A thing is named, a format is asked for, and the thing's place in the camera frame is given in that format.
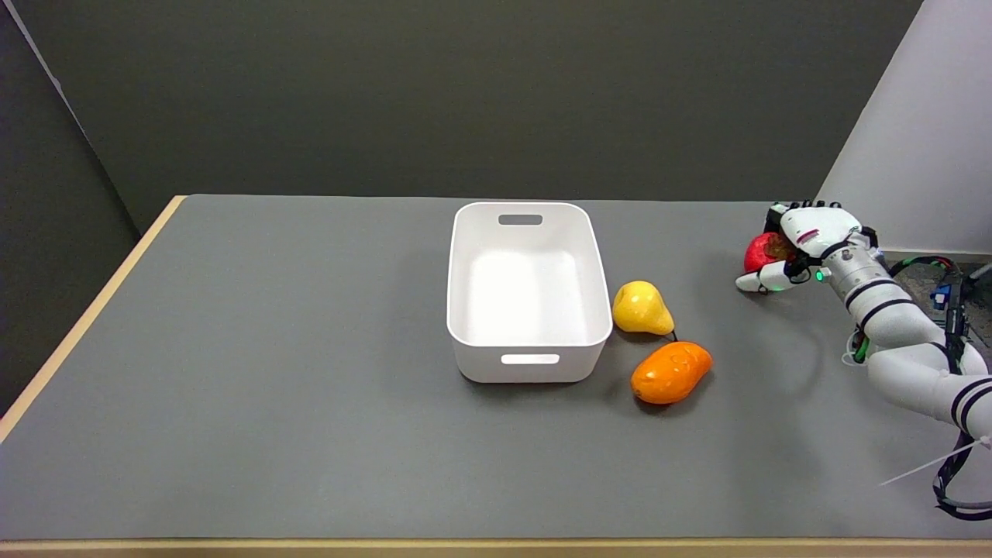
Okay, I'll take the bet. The orange mango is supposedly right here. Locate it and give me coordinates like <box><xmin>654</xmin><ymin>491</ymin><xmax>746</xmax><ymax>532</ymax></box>
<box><xmin>631</xmin><ymin>341</ymin><xmax>713</xmax><ymax>405</ymax></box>

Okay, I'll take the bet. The white plastic bin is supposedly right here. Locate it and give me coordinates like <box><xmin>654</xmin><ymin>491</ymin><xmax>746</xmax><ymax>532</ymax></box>
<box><xmin>446</xmin><ymin>201</ymin><xmax>614</xmax><ymax>384</ymax></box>

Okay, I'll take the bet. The yellow pear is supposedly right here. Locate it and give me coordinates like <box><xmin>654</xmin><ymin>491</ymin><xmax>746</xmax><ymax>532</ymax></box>
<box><xmin>612</xmin><ymin>281</ymin><xmax>675</xmax><ymax>336</ymax></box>

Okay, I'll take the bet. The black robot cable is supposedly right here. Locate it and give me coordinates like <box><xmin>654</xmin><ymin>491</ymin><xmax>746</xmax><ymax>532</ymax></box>
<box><xmin>888</xmin><ymin>256</ymin><xmax>992</xmax><ymax>521</ymax></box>

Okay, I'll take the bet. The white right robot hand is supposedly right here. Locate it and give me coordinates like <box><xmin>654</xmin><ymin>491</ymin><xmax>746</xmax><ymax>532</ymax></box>
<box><xmin>735</xmin><ymin>201</ymin><xmax>880</xmax><ymax>294</ymax></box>

